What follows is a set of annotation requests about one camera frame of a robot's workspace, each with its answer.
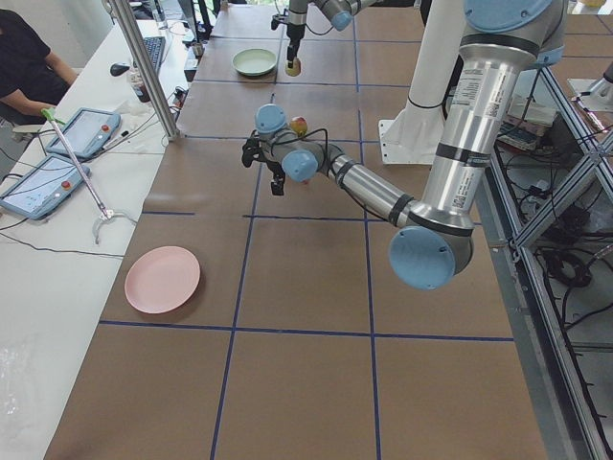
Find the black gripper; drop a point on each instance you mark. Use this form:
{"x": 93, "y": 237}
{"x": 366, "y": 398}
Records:
{"x": 274, "y": 170}
{"x": 292, "y": 34}

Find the green pink apple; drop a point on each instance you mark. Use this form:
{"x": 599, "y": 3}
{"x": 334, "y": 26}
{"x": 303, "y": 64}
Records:
{"x": 293, "y": 68}

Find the red yellow apple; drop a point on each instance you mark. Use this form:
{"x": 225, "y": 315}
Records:
{"x": 299, "y": 125}

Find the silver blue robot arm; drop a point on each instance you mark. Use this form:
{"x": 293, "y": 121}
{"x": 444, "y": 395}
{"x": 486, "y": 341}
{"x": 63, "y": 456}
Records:
{"x": 471, "y": 55}
{"x": 338, "y": 13}

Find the green plate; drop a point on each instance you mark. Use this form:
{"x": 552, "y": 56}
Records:
{"x": 254, "y": 62}

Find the small metal cup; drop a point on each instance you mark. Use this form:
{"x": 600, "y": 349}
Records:
{"x": 197, "y": 49}

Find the black keyboard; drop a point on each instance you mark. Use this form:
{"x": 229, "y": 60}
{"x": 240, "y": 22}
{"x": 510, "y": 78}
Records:
{"x": 155, "y": 46}

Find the pink plate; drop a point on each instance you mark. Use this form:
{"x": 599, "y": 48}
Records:
{"x": 162, "y": 280}

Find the dark drink bottle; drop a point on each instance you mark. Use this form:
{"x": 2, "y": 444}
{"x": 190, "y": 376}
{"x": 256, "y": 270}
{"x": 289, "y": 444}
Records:
{"x": 137, "y": 84}

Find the black marker pen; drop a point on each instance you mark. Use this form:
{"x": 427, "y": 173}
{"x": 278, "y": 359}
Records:
{"x": 116, "y": 140}

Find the reacher grabber stick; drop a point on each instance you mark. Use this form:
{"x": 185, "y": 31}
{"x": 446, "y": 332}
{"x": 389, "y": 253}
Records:
{"x": 107, "y": 215}

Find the black computer mouse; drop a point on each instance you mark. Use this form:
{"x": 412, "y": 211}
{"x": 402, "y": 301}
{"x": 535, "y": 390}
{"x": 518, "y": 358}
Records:
{"x": 118, "y": 68}

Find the upper teach pendant tablet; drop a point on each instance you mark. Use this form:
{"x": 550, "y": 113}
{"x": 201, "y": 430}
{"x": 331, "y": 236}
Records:
{"x": 88, "y": 130}

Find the teach pendant tablet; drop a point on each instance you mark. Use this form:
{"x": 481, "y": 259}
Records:
{"x": 88, "y": 130}
{"x": 39, "y": 192}

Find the lower teach pendant tablet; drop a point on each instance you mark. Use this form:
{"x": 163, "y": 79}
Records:
{"x": 39, "y": 192}

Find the stack of books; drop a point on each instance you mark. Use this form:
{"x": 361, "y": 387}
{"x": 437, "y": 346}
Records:
{"x": 526, "y": 123}

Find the person in black shirt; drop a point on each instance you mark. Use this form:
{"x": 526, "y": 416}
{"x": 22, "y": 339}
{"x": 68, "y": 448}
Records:
{"x": 33, "y": 77}

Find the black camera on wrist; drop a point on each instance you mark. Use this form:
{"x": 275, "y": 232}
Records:
{"x": 251, "y": 152}

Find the aluminium frame post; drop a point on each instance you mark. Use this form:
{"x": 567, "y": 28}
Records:
{"x": 133, "y": 37}

